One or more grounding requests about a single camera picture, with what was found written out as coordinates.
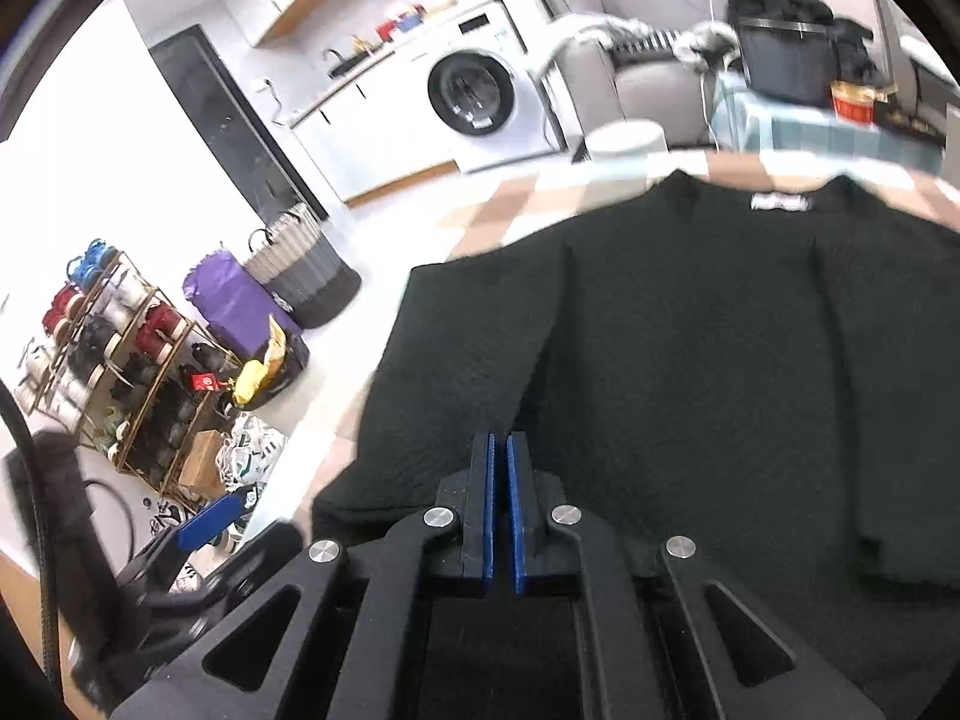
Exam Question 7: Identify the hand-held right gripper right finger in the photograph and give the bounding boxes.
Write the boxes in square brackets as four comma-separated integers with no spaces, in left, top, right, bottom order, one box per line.
[506,431,890,720]

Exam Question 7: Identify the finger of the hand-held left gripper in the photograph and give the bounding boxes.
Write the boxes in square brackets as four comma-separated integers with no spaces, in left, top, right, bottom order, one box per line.
[120,490,256,593]

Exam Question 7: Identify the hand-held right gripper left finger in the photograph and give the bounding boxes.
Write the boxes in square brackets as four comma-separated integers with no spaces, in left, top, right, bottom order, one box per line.
[109,431,500,720]

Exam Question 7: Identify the black sweater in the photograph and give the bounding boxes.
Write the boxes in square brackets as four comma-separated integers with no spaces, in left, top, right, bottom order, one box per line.
[311,169,960,593]

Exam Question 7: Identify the pile of black clothes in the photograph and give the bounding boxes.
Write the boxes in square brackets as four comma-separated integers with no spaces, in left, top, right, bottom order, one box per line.
[726,0,878,83]

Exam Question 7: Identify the cardboard box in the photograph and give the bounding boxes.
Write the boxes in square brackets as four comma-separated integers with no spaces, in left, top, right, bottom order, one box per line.
[178,430,228,492]

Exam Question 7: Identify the white sneakers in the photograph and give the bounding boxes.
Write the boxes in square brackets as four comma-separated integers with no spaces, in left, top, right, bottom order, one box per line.
[216,416,287,485]

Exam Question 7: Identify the yellow plastic bag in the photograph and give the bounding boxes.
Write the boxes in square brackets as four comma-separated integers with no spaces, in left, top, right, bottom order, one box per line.
[234,358,271,407]

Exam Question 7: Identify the metal shoe rack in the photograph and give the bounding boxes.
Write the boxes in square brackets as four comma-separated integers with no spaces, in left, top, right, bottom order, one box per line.
[15,240,226,500]

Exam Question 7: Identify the purple bag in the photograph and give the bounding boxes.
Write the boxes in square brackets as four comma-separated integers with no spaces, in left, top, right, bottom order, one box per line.
[182,244,290,361]

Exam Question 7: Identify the striped woven basket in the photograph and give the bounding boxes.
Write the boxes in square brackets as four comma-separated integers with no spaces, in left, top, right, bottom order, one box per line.
[244,202,362,329]

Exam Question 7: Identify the checkered table cloth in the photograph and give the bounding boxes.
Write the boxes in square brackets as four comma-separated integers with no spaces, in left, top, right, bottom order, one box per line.
[330,142,960,466]

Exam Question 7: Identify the white round stool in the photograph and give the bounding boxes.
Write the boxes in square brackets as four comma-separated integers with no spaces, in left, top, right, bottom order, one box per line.
[585,122,668,181]

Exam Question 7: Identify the white base cabinet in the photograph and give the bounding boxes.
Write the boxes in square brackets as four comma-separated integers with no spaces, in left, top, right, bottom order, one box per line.
[289,37,462,203]

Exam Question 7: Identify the black door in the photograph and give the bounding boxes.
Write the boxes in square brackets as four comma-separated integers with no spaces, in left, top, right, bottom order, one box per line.
[148,24,327,222]

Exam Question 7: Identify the grey armchair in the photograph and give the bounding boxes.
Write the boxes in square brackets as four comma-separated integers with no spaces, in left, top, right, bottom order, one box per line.
[559,11,713,151]

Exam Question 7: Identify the white washing machine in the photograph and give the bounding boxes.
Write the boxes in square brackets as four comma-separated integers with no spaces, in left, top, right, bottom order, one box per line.
[424,0,567,173]

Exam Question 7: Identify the teal checked tablecloth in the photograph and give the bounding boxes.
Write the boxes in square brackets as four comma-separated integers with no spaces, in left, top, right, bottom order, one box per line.
[712,71,946,173]

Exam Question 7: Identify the black storage box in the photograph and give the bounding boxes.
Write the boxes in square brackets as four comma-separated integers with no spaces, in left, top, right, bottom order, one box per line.
[735,15,837,106]

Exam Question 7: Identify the red box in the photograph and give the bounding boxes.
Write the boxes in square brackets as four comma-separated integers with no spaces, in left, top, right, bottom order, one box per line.
[830,81,878,125]

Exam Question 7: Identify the black cable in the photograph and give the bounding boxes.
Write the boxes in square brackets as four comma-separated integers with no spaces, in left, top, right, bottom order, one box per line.
[0,382,61,698]

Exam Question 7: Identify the grey flexible hose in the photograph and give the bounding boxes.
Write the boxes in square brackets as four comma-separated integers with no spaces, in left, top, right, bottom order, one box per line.
[536,15,740,76]

